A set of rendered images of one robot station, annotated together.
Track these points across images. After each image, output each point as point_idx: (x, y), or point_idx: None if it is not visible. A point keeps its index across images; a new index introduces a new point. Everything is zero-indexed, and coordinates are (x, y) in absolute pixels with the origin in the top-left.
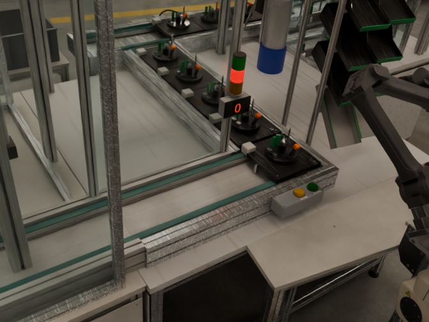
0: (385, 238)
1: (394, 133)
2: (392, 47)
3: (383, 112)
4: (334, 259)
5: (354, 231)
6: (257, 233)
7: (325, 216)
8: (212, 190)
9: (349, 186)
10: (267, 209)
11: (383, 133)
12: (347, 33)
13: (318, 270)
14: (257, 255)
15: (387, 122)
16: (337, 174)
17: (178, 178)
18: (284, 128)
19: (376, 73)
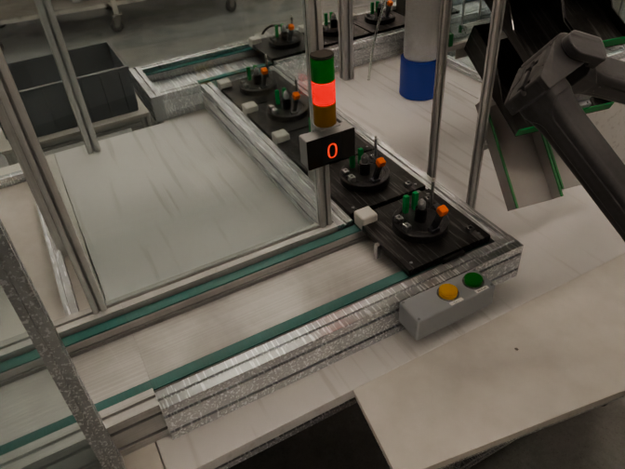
0: (614, 370)
1: (623, 175)
2: (612, 21)
3: (594, 130)
4: (514, 416)
5: (554, 358)
6: (375, 367)
7: (499, 329)
8: (300, 291)
9: (545, 274)
10: (392, 322)
11: (598, 175)
12: (525, 4)
13: (485, 440)
14: (371, 409)
15: (605, 152)
16: (521, 253)
17: (244, 274)
18: (430, 180)
19: (575, 50)
